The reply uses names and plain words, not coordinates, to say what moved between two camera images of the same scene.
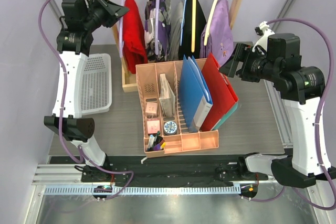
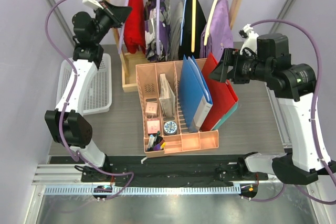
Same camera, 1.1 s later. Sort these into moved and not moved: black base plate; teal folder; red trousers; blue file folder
Moved: red trousers
Not moved: black base plate; teal folder; blue file folder
